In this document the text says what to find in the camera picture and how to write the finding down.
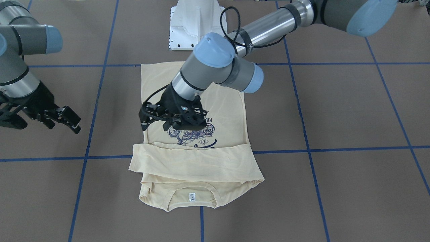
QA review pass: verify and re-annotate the cream printed long-sleeve shirt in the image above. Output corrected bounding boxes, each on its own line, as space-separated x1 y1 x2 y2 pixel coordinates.
128 61 265 212

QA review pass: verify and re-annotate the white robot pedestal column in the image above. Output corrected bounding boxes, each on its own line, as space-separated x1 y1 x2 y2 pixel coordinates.
169 0 227 51

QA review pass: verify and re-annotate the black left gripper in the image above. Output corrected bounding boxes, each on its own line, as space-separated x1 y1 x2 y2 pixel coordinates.
139 84 208 131

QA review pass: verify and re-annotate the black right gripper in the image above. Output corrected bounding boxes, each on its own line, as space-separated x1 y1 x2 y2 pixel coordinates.
1 82 81 134

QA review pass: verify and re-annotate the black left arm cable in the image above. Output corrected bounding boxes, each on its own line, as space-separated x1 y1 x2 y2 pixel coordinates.
220 6 289 47

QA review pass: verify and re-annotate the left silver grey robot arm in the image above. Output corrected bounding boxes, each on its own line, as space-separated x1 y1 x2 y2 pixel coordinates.
139 0 398 131

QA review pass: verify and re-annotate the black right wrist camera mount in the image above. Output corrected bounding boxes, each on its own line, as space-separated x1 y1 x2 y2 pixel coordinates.
0 100 28 130

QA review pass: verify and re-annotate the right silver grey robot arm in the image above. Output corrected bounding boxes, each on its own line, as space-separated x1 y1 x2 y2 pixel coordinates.
0 0 81 134

